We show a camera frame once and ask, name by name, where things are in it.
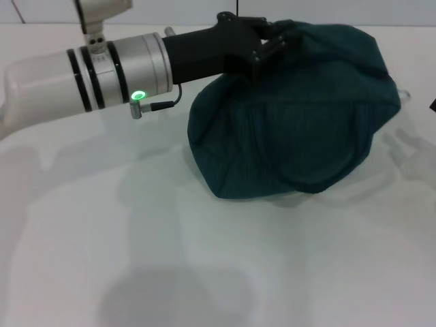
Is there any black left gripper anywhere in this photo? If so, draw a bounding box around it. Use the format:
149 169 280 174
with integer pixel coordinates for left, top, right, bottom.
161 11 294 86

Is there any dark teal insulated bag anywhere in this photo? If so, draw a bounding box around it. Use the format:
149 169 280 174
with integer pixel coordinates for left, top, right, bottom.
186 18 402 201

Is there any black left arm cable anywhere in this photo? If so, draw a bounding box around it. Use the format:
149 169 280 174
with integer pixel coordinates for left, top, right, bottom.
149 82 184 112

